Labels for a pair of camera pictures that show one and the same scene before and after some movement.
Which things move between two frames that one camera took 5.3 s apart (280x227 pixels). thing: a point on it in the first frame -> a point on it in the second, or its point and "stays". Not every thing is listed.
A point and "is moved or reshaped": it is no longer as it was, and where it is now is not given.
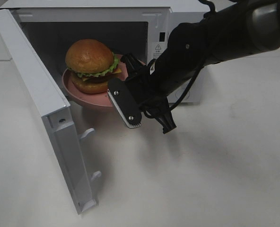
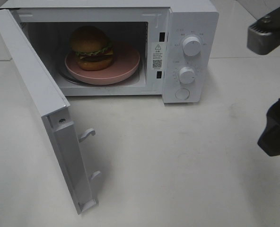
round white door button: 179,91 stays
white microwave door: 56,113 stays
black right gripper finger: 167,121 -> 275,138
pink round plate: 102,99 -> 126,60
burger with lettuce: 91,64 is moved or reshaped
